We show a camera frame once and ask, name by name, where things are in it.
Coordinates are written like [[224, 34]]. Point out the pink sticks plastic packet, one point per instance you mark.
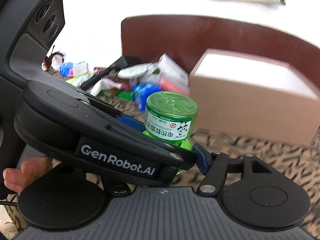
[[173, 83]]

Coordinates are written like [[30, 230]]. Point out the blue floral tissue packet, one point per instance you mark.
[[73, 68]]

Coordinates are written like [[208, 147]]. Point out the blue plastic box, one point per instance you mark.
[[146, 92]]

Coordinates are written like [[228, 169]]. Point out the beige cardboard box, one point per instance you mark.
[[250, 100]]

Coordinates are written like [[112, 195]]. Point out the brown patterned cloth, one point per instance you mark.
[[250, 150]]

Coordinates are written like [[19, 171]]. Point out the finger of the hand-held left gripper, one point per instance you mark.
[[187, 158], [130, 123]]

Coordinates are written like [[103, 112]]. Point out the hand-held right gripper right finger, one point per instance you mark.
[[201, 160]]

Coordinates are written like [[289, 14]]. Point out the green small box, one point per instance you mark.
[[125, 95]]

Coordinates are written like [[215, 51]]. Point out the person's left hand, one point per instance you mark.
[[27, 173]]

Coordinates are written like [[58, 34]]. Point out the white long carton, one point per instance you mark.
[[172, 67]]

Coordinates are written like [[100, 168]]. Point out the pink white packet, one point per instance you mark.
[[105, 86]]

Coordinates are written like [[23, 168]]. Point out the green mosquito repellent bottle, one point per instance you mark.
[[170, 115]]

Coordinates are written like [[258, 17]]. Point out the black open box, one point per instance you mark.
[[125, 61]]

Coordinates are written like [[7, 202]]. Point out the brown wooden headboard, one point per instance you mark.
[[175, 35]]

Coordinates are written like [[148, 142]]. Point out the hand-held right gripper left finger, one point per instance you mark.
[[119, 188]]

